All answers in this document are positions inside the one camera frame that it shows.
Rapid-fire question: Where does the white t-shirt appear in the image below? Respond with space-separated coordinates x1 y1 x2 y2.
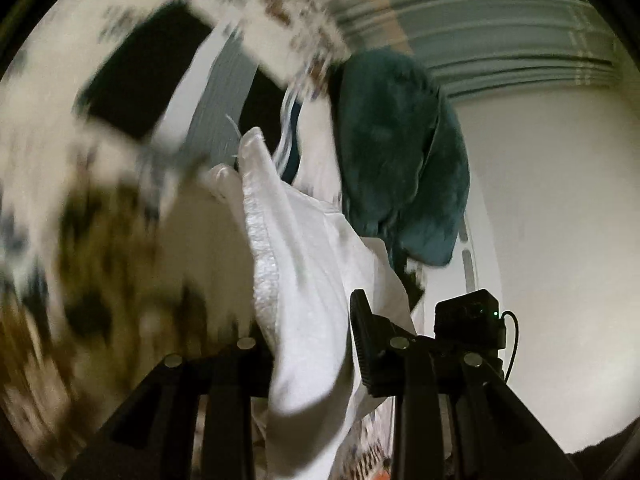
209 128 414 479

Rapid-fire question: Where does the white bed headboard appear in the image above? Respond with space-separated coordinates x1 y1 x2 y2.
413 172 503 337

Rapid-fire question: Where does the floral bed blanket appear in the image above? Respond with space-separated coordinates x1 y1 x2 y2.
0 0 396 480

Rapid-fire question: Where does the dark green fleece blanket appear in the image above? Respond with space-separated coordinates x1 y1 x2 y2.
329 49 471 307

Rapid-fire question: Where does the striped folded garment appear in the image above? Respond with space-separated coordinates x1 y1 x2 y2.
76 0 303 183

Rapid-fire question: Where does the right green curtain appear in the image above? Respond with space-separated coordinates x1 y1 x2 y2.
326 0 620 100

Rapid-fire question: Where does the black camera box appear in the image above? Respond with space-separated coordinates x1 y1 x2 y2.
434 289 506 370

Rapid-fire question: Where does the black cable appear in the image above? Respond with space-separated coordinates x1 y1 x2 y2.
499 309 522 386

